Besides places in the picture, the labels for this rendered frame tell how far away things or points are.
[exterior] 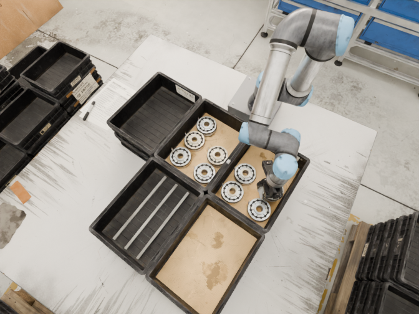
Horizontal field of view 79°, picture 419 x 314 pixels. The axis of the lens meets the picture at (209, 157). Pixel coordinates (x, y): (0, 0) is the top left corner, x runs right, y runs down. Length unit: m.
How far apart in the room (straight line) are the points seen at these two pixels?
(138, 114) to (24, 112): 1.14
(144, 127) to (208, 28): 1.97
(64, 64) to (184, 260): 1.76
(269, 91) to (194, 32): 2.26
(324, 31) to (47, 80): 1.92
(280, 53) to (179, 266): 0.90
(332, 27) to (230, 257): 0.92
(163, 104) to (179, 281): 0.87
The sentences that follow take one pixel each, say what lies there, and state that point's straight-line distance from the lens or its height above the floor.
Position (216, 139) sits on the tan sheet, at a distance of 1.31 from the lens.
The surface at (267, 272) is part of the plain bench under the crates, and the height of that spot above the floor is 0.70.
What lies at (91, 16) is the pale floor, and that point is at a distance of 3.56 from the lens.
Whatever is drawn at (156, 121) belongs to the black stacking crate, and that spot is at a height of 0.83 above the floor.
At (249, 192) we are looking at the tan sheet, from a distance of 1.21.
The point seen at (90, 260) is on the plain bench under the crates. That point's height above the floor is 0.70.
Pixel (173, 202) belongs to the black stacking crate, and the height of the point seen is 0.83.
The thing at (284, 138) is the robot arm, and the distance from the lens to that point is 0.94.
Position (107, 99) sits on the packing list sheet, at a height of 0.70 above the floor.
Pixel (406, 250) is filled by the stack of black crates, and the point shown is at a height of 0.59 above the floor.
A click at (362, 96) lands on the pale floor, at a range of 2.90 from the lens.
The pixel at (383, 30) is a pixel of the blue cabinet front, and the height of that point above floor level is 0.46.
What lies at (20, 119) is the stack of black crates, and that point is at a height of 0.38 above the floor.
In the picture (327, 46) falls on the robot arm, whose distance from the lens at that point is 0.97.
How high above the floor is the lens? 1.98
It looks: 65 degrees down
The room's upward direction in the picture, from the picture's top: straight up
